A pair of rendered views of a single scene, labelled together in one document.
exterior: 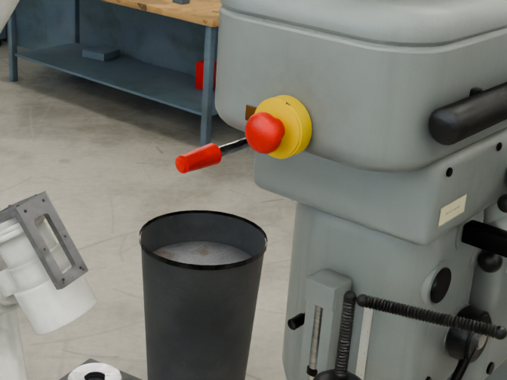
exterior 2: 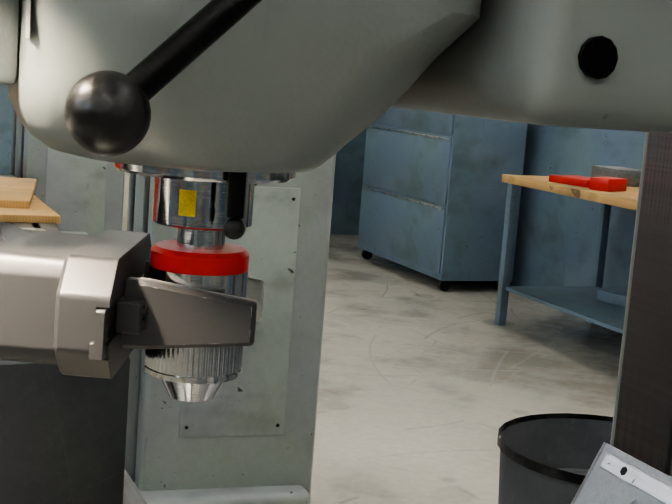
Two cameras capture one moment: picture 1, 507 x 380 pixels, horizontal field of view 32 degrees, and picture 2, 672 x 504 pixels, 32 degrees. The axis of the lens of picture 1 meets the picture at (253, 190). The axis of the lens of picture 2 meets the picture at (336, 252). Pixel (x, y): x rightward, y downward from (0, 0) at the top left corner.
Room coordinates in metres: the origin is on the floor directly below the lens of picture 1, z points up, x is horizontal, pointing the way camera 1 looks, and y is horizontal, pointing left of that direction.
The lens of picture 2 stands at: (0.56, -0.50, 1.35)
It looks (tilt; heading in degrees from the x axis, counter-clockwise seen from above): 8 degrees down; 30
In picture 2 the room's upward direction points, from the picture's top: 4 degrees clockwise
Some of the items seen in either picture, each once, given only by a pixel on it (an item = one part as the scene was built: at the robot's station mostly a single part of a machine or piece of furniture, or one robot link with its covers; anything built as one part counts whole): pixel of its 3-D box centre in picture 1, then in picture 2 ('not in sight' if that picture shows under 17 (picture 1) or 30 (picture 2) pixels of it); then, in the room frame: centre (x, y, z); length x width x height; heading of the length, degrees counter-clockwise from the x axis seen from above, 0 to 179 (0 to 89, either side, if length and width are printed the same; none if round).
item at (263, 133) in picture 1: (267, 131); not in sight; (0.81, -0.01, 1.76); 0.04 x 0.03 x 0.04; 53
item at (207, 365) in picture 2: not in sight; (196, 319); (1.01, -0.16, 1.23); 0.05 x 0.05 x 0.05
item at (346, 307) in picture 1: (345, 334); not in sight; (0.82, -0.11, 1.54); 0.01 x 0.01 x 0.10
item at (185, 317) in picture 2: not in sight; (187, 319); (0.98, -0.18, 1.24); 0.06 x 0.02 x 0.03; 120
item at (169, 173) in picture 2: not in sight; (205, 165); (1.01, -0.16, 1.31); 0.09 x 0.09 x 0.01
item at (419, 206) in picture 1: (410, 144); not in sight; (1.04, -0.19, 1.68); 0.34 x 0.24 x 0.10; 143
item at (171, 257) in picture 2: not in sight; (199, 256); (1.01, -0.16, 1.26); 0.05 x 0.05 x 0.01
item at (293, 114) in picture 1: (281, 127); not in sight; (0.83, -0.02, 1.76); 0.06 x 0.02 x 0.06; 53
